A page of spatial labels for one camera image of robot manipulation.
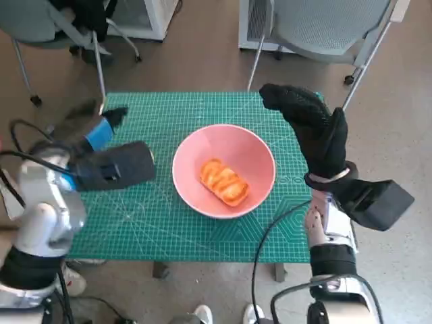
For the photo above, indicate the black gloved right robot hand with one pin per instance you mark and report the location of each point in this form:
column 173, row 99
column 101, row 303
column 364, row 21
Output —
column 320, row 135

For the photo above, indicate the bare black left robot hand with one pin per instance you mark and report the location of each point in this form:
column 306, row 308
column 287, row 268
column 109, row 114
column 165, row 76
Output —
column 99, row 135

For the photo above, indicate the long orange toy bread loaf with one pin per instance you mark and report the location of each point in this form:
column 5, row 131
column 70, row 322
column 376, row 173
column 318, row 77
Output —
column 224, row 182

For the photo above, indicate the pink bowl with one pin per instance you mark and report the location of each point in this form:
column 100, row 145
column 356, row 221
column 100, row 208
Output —
column 209, row 141

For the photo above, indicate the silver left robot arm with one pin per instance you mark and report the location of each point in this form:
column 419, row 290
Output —
column 40, row 216

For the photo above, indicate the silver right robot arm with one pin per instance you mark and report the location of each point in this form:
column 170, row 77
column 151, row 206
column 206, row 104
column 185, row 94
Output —
column 334, row 263

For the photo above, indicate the green cutting mat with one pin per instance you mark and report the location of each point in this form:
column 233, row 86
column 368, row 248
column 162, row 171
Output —
column 152, row 216

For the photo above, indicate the grey mesh office chair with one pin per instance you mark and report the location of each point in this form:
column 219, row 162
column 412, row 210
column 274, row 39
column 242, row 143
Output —
column 320, row 30

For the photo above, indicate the black garment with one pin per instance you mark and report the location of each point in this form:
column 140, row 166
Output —
column 91, row 17

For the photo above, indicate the white mesh cabinet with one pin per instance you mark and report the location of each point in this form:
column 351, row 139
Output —
column 155, row 17
column 251, row 20

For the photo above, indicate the grey-blue office chair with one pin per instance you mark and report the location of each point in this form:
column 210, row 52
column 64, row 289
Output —
column 30, row 20

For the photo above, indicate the white shoe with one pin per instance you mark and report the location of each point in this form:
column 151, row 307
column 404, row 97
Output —
column 253, row 314
column 204, row 314

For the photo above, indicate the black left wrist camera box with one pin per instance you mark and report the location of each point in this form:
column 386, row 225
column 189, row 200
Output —
column 128, row 162

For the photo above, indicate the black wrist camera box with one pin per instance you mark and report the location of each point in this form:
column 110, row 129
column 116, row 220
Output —
column 128, row 162
column 381, row 206

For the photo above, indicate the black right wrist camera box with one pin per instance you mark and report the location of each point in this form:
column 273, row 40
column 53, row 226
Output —
column 381, row 206

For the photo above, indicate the grey table leg bracket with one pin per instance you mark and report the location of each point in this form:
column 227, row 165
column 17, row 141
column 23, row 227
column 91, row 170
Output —
column 160, row 270
column 280, row 272

